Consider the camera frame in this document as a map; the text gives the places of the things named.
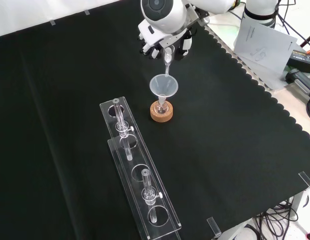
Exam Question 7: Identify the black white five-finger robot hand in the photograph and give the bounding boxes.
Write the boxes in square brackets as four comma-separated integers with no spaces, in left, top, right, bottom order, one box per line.
[137,19,198,62]

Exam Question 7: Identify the clear weighing funnel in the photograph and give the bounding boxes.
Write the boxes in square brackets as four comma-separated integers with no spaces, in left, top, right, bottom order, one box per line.
[163,45,176,79]

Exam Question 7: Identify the translucent plastic funnel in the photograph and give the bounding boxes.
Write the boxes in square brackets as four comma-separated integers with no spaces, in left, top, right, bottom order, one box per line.
[149,73,179,101]

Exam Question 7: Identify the glass round-bottom flask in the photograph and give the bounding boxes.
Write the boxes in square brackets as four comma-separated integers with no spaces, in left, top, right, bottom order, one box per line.
[154,96,170,116]

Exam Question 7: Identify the clear acrylic funnel stand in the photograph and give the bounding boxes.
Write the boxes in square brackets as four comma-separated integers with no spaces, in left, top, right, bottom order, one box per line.
[99,96,182,240]

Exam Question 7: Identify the pale board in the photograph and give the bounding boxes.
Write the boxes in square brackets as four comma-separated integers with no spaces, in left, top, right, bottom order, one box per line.
[203,13,298,92]

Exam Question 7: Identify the white paper booklet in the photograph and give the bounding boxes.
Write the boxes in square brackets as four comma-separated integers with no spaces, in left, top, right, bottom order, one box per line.
[233,18,298,75]

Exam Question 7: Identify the black bench cloth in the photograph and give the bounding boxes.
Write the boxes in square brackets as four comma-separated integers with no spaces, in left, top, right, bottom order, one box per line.
[0,0,310,240]

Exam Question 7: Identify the black power adapter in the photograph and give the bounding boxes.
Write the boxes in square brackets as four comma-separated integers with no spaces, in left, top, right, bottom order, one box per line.
[288,48,310,74]

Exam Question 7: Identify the black tripod leg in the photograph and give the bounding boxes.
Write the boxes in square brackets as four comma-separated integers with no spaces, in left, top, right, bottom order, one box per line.
[299,26,310,56]

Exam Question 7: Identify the grey metal table leg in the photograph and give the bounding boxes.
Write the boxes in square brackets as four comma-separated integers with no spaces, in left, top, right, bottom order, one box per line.
[290,190,310,227]

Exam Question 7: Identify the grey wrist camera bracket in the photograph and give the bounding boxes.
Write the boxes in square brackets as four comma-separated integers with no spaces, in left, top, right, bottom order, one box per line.
[185,3,211,29]

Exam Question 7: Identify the cork ring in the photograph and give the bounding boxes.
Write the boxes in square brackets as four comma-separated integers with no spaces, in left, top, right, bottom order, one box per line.
[149,100,175,123]

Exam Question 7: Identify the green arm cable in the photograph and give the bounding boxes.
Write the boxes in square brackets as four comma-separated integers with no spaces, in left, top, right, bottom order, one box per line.
[228,0,243,12]

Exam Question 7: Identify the green black cable connector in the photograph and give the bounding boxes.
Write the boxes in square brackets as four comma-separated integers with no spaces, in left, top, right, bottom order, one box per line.
[284,65,310,101]

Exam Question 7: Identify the black cable bundle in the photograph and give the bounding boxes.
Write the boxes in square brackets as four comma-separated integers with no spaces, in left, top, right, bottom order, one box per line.
[253,199,302,240]

